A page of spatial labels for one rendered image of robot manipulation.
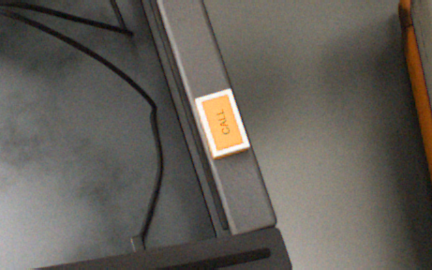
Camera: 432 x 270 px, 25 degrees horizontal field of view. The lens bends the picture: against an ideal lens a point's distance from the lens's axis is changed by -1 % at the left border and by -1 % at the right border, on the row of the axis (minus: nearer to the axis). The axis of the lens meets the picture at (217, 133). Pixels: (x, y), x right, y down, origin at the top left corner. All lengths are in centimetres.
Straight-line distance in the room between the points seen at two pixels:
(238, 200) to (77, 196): 18
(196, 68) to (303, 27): 106
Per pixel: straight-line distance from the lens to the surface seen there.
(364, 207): 176
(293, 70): 181
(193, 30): 80
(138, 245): 87
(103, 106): 91
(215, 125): 77
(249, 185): 77
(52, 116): 91
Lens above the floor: 170
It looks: 75 degrees down
